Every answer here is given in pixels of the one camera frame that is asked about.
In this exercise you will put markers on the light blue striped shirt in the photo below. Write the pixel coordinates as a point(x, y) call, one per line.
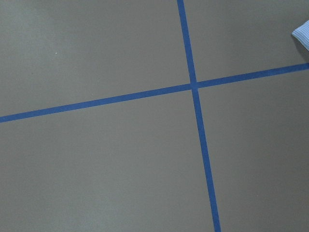
point(302, 34)

